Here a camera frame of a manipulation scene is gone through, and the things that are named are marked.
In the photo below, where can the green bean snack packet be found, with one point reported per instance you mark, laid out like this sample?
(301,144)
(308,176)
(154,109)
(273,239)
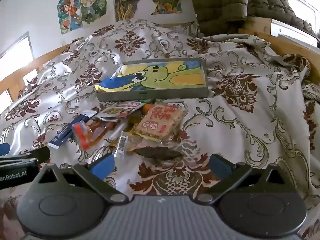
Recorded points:
(120,110)

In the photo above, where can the cartoon children wall poster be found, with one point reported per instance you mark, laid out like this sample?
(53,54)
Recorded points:
(82,7)

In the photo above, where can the beige rice cracker packet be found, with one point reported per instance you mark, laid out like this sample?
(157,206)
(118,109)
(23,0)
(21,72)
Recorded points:
(157,122)

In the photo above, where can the orange-red clear snack packet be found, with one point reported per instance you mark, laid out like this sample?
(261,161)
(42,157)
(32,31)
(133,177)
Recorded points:
(85,132)

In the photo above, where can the orange tangerine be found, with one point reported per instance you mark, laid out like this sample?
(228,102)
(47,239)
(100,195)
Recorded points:
(145,109)

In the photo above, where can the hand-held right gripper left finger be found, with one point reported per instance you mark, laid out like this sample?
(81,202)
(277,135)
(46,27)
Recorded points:
(102,166)

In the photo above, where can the bright window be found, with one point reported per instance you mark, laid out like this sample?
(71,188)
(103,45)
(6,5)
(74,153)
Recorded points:
(17,47)

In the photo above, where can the grey tray box with cartoon painting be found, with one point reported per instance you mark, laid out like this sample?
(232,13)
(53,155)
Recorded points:
(162,80)

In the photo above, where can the olive quilted jacket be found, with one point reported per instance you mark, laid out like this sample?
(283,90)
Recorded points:
(220,5)

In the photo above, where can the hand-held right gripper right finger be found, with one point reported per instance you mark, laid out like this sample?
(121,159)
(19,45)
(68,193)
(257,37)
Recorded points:
(221,165)

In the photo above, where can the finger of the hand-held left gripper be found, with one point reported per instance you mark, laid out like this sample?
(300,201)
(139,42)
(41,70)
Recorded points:
(40,153)
(3,148)

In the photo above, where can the blue stick packet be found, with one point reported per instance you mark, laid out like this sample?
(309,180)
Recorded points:
(62,135)

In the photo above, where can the clear packet with barcode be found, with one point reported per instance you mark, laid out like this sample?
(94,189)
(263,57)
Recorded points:
(122,142)

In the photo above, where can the floral printed blanket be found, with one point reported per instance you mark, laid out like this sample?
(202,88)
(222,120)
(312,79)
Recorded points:
(250,130)

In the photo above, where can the white cabinet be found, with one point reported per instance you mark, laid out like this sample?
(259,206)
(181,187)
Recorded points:
(290,31)

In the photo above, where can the wooden bed end board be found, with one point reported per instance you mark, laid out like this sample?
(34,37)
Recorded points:
(257,25)

